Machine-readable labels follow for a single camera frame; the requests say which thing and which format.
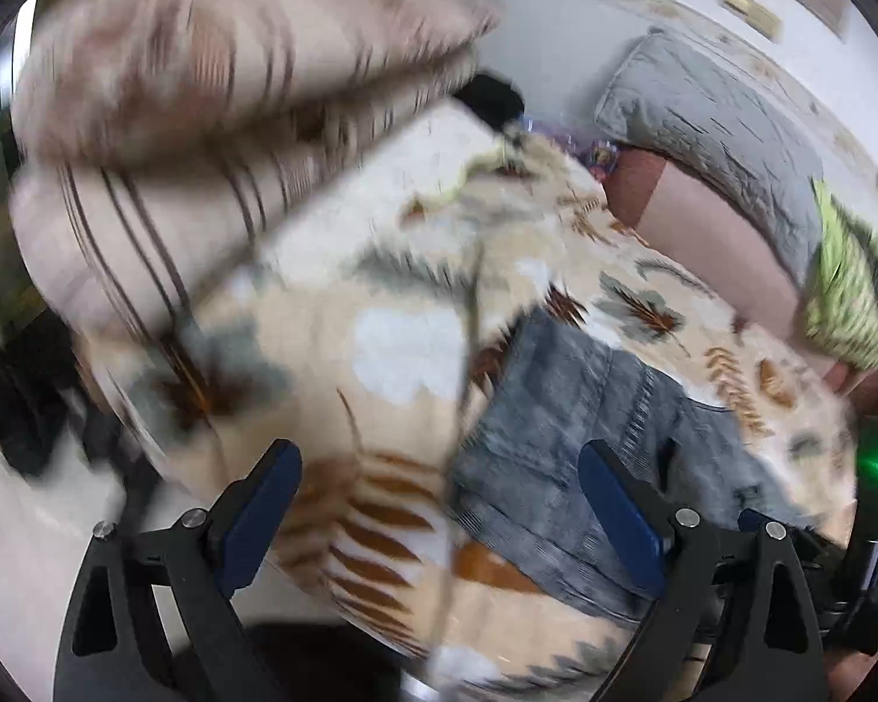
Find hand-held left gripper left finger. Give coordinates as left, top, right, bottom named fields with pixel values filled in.
left=51, top=439, right=303, bottom=702

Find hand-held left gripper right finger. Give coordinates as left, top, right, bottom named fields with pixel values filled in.
left=578, top=440, right=829, bottom=702

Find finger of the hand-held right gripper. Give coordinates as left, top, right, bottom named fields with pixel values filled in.
left=735, top=509, right=853, bottom=557

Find blue denim pants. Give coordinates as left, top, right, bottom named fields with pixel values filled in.
left=450, top=307, right=821, bottom=624

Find green patterned quilt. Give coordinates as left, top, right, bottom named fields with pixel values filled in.
left=805, top=179, right=878, bottom=370

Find leaf printed blanket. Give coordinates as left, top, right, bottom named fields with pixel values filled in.
left=95, top=98, right=860, bottom=702

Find dark furniture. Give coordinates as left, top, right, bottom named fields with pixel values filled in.
left=0, top=318, right=85, bottom=480

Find pink sofa cushion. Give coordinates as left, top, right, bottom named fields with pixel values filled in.
left=606, top=147, right=850, bottom=388

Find striped beige cushion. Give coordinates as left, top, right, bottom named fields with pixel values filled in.
left=11, top=51, right=484, bottom=341
left=11, top=0, right=502, bottom=169

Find colourful packet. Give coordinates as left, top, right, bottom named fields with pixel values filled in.
left=556, top=128, right=626, bottom=180

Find grey pillow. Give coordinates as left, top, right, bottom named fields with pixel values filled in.
left=592, top=27, right=828, bottom=286

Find black cloth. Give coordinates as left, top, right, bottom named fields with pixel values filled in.
left=459, top=69, right=526, bottom=125

